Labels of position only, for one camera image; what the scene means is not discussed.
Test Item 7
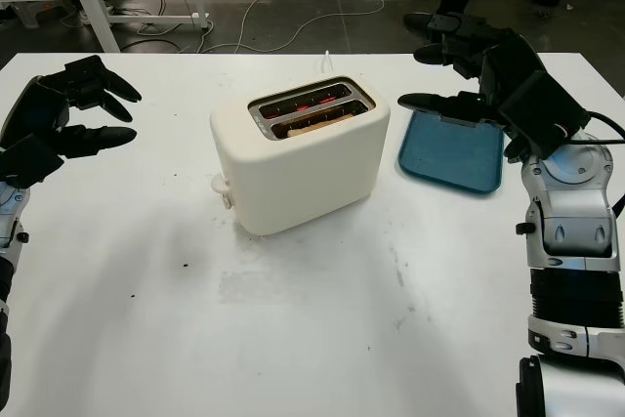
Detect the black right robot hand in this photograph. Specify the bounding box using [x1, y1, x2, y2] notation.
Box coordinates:
[397, 11, 543, 145]

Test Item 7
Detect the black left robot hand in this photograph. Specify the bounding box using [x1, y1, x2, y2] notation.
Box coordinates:
[0, 54, 144, 154]

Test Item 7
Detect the toast slice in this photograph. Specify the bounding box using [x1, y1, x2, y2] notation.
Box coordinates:
[286, 112, 356, 139]

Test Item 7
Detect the cream two-slot toaster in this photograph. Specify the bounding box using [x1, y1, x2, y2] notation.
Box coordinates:
[209, 74, 392, 237]

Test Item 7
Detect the blue plastic tray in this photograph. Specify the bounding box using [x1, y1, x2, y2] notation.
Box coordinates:
[396, 111, 505, 198]

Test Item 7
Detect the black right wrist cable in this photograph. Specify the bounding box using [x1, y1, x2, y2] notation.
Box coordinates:
[565, 111, 625, 221]

